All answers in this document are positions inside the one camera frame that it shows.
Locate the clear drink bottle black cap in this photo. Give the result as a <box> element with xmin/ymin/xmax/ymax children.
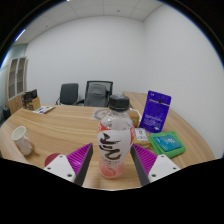
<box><xmin>96</xmin><ymin>94</ymin><xmax>136</xmax><ymax>180</ymax></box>

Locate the purple standing pouch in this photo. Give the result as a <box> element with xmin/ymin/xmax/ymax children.
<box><xmin>138</xmin><ymin>90</ymin><xmax>172</xmax><ymax>134</ymax></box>

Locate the black mesh office chair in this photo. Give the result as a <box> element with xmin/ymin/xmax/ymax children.
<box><xmin>75</xmin><ymin>80</ymin><xmax>114</xmax><ymax>108</ymax></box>

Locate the white mug with bear print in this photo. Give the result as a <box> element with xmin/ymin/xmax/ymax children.
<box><xmin>11</xmin><ymin>125</ymin><xmax>35</xmax><ymax>157</ymax></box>

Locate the tan snack packet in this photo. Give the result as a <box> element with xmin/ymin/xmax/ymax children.
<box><xmin>134</xmin><ymin>127</ymin><xmax>150</xmax><ymax>145</ymax></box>

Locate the black padded office chair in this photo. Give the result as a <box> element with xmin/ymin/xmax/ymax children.
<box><xmin>55</xmin><ymin>82</ymin><xmax>80</xmax><ymax>106</ymax></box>

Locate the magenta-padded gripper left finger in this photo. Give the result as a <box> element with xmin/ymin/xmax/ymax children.
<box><xmin>43</xmin><ymin>142</ymin><xmax>94</xmax><ymax>187</ymax></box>

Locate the white green brochure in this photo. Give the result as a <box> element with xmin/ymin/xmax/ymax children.
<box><xmin>32</xmin><ymin>105</ymin><xmax>56</xmax><ymax>115</ymax></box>

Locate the blue flat packet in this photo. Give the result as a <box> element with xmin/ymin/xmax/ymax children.
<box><xmin>152</xmin><ymin>134</ymin><xmax>183</xmax><ymax>153</ymax></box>

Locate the wooden cabinet with glass doors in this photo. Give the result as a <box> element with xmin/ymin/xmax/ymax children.
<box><xmin>4</xmin><ymin>56</ymin><xmax>29</xmax><ymax>114</ymax></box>

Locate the wooden side desk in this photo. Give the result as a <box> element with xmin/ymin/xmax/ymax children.
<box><xmin>122</xmin><ymin>91</ymin><xmax>151</xmax><ymax>114</ymax></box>

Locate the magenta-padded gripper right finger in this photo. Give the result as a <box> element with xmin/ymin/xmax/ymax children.
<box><xmin>130</xmin><ymin>143</ymin><xmax>181</xmax><ymax>187</ymax></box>

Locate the green cloth pad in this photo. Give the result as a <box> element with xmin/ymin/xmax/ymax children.
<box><xmin>147</xmin><ymin>131</ymin><xmax>187</xmax><ymax>159</ymax></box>

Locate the tan cardboard box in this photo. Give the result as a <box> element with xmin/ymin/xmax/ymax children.
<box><xmin>28</xmin><ymin>97</ymin><xmax>42</xmax><ymax>112</ymax></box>

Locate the dark brown carton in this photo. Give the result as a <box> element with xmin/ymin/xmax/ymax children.
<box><xmin>21</xmin><ymin>89</ymin><xmax>38</xmax><ymax>105</ymax></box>

